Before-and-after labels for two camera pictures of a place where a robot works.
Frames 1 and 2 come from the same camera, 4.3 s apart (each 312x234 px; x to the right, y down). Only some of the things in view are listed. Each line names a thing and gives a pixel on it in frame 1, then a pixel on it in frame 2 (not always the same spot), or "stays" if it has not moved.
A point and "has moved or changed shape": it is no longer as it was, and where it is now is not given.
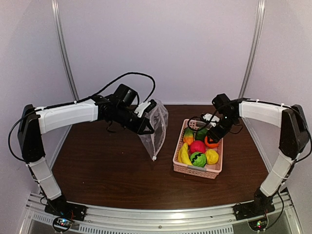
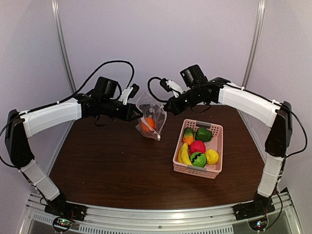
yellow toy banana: (183, 155) stays
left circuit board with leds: (62, 224) stays
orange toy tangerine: (211, 145) has moved or changed shape
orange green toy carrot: (188, 135) stays
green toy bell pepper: (201, 133) stays
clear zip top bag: (158, 117) has moved or changed shape
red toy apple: (197, 146) stays
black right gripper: (217, 136) → (177, 109)
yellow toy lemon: (212, 157) stays
